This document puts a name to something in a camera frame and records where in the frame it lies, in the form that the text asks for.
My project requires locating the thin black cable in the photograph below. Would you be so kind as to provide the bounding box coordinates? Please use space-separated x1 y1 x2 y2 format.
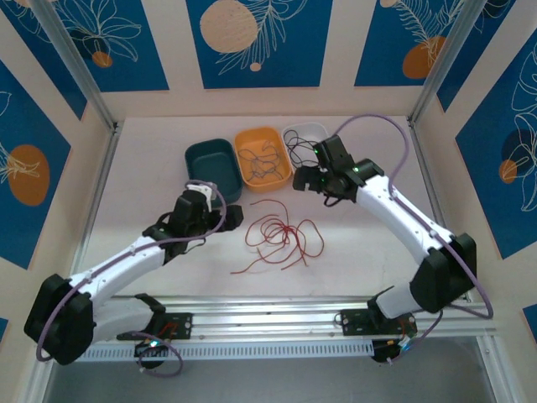
289 138 320 169
284 128 322 169

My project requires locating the orange plastic bin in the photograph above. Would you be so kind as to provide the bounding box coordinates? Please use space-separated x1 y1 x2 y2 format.
233 127 293 195

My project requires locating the white plastic bin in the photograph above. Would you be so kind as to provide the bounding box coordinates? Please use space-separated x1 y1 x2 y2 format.
281 121 331 177

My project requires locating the teal plastic bin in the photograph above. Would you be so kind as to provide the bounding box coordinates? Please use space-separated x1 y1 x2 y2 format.
184 138 244 207

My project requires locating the blue poster with peach circle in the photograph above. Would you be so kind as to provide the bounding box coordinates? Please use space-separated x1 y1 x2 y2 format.
186 0 333 90

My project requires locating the blue poster with fern outline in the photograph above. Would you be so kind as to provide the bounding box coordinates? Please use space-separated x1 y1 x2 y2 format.
354 0 462 88

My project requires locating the blue poster with dark circle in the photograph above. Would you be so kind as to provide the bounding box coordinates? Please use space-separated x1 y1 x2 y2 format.
455 39 537 260

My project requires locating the blue poster with flower outline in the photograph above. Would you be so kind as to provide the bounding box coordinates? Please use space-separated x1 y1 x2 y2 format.
50 0 170 93

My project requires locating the blue poster with orange oval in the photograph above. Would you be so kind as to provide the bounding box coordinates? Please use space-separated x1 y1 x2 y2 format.
0 60 72 270

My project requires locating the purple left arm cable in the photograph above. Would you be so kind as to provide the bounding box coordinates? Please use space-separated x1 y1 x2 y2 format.
36 180 228 378

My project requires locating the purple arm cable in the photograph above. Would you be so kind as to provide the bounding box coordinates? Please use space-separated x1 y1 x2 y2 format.
36 180 228 378
334 113 494 367

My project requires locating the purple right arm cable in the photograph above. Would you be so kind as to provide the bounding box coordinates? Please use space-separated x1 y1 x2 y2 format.
334 113 494 367

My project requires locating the aluminium side rail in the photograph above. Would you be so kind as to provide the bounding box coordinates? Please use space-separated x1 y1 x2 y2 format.
409 117 472 301
69 121 123 280

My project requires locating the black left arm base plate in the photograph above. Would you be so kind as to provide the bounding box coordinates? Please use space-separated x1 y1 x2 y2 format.
116 312 195 342

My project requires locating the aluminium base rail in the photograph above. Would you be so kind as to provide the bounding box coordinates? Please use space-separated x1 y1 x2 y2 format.
36 295 498 348

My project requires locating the white slotted cable duct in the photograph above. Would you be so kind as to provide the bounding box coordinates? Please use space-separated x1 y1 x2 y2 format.
53 340 375 363

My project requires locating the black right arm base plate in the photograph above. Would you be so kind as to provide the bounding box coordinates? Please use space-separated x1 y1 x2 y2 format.
339 308 420 337

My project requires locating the aluminium corner post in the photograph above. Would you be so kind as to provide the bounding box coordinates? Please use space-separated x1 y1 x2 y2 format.
410 0 493 123
29 0 121 132

